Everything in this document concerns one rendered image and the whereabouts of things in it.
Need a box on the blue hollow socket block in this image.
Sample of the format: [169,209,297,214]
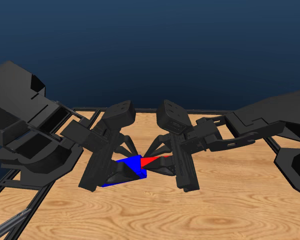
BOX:
[100,154,149,188]

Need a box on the thin red peg bar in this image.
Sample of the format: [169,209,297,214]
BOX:
[139,155,174,169]

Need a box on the black table frame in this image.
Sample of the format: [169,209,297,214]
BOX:
[0,107,300,240]

